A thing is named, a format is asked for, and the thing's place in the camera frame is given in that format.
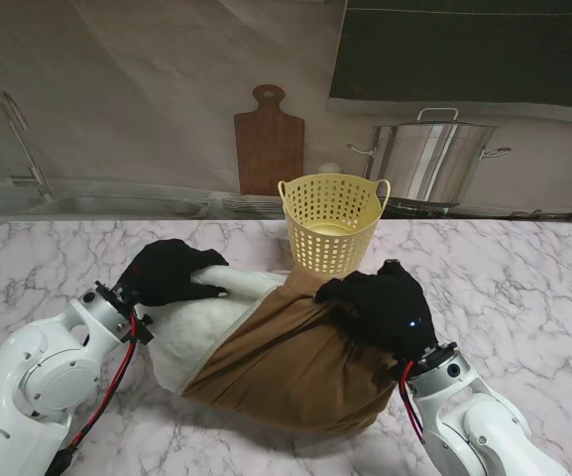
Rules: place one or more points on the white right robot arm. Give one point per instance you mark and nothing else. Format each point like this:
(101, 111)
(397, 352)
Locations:
(464, 421)

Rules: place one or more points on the brown pillowcase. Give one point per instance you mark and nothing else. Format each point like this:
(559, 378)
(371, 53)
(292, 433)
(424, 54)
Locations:
(290, 372)

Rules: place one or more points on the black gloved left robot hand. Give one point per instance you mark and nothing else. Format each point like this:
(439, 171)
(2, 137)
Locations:
(166, 277)

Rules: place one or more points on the black stove grate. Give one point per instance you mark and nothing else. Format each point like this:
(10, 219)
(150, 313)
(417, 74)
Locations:
(414, 208)

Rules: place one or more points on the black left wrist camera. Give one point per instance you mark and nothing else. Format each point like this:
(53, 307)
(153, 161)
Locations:
(142, 329)

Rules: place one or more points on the white pillow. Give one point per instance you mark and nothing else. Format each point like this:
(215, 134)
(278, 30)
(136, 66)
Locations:
(191, 332)

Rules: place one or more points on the yellow perforated laundry basket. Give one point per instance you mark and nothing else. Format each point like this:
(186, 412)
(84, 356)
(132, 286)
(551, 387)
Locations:
(315, 248)

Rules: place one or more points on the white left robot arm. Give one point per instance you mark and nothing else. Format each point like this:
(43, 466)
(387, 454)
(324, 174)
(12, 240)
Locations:
(33, 382)

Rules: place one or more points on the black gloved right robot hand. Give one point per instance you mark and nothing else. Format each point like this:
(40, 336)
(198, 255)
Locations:
(394, 317)

